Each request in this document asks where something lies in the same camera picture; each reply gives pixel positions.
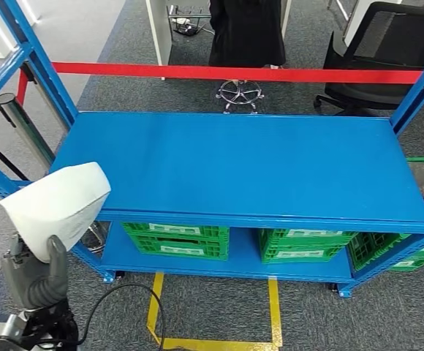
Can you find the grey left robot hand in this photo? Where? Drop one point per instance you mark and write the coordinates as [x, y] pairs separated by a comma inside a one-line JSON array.
[[32, 286]]

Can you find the white mirror housing part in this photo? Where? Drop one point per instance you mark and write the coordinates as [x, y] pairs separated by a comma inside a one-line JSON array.
[[58, 203]]

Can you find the blue metal shelf rack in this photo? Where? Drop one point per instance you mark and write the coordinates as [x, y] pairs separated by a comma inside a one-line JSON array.
[[234, 164]]

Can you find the thin black rod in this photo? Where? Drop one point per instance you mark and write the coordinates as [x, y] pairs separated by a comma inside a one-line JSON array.
[[2, 155]]

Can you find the chrome barrier stanchion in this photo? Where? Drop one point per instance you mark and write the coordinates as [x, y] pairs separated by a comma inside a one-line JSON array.
[[26, 128]]

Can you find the yellow floor tape outline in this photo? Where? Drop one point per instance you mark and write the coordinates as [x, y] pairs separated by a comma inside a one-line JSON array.
[[274, 315]]

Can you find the chrome star chair base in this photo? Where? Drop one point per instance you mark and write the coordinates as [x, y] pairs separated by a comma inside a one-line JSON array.
[[239, 92]]

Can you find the red barrier belt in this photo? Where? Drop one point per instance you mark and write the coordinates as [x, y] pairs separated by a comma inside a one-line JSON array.
[[234, 73]]

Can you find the person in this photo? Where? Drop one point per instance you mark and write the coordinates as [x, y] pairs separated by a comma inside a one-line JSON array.
[[244, 34]]

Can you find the black office chair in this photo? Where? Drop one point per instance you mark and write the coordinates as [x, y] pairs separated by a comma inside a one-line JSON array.
[[380, 48]]

